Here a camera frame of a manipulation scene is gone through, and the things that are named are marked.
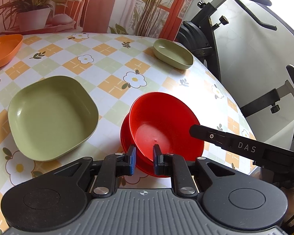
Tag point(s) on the large green square plate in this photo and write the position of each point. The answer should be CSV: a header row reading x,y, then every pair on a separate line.
x,y
52,117

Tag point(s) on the orange square plate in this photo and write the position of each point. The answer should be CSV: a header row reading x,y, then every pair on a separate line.
x,y
9,46

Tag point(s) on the printed room backdrop cloth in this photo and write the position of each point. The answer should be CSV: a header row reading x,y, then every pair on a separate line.
x,y
147,18

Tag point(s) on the checkered floral tablecloth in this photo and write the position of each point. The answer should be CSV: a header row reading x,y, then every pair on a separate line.
x,y
115,70

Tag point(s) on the black exercise bike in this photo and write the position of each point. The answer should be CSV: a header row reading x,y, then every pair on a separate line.
x,y
252,59

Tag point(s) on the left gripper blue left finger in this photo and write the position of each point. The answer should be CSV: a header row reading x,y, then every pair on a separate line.
x,y
109,170

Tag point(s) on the small green square plate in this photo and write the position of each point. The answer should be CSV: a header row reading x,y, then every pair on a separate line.
x,y
173,54

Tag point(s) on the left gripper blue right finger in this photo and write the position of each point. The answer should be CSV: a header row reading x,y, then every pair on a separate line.
x,y
179,171

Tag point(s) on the red bowl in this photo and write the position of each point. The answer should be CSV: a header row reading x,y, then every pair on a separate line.
x,y
162,119
125,136

